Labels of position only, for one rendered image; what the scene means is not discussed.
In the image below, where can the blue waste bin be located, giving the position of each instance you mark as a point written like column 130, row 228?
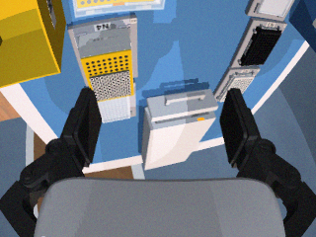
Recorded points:
column 304, row 20

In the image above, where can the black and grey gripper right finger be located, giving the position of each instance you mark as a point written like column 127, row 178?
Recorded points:
column 257, row 159

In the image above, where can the blue bench mat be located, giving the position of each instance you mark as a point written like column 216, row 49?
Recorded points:
column 186, row 47

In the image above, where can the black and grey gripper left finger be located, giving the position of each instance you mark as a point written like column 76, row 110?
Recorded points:
column 73, row 150

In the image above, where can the yellow open-top bin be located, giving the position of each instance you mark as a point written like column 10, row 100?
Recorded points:
column 31, row 39

